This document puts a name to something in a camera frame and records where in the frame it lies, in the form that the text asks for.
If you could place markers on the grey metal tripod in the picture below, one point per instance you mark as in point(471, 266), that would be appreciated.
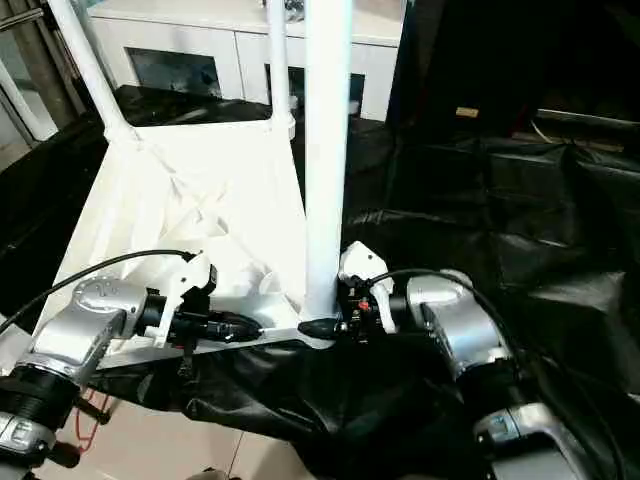
point(50, 60)

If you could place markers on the white plastic table top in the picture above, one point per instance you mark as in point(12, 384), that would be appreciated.
point(175, 190)

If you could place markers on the dark horizontal bar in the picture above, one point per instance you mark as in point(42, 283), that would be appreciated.
point(590, 116)

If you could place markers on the white plastic table leg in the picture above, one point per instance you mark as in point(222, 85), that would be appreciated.
point(327, 125)
point(15, 350)
point(279, 65)
point(90, 75)

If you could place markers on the small tan label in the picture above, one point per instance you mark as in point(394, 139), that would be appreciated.
point(467, 112)

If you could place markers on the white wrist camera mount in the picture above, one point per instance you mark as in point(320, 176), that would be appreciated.
point(190, 280)
point(365, 265)

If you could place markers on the black plastic mat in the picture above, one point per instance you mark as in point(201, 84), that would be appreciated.
point(500, 200)

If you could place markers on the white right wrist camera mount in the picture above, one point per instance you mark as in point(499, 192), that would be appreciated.
point(365, 265)

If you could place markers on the white glass-door cabinet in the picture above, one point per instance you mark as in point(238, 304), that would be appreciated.
point(200, 40)

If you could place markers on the black fabric backdrop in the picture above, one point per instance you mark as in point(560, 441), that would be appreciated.
point(525, 50)

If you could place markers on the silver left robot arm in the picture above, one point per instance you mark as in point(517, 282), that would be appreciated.
point(85, 320)

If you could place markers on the dark robot foot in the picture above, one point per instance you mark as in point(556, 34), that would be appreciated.
point(214, 475)

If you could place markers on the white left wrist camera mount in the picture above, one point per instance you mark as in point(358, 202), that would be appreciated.
point(190, 280)

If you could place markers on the black bundle in clear bag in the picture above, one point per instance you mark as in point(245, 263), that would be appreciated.
point(294, 9)

